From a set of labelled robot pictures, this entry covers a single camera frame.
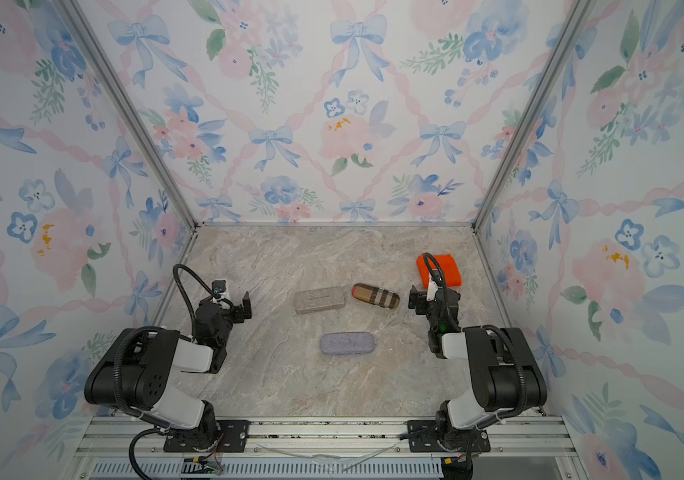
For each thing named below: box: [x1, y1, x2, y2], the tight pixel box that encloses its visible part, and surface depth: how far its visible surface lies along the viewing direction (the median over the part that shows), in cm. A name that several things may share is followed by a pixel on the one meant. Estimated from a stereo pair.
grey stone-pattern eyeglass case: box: [294, 286, 346, 314], surface depth 97 cm
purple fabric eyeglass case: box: [320, 332, 376, 355], surface depth 88 cm
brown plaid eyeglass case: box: [352, 283, 401, 309], surface depth 99 cm
